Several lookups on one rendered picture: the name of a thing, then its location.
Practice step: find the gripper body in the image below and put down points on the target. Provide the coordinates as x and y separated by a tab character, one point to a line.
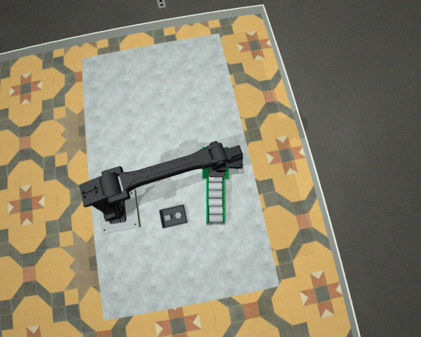
213	172

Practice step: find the white cylinder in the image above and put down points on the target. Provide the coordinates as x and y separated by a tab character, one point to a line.
215	209
215	186
215	218

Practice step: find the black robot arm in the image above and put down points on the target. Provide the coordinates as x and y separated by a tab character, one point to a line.
109	189

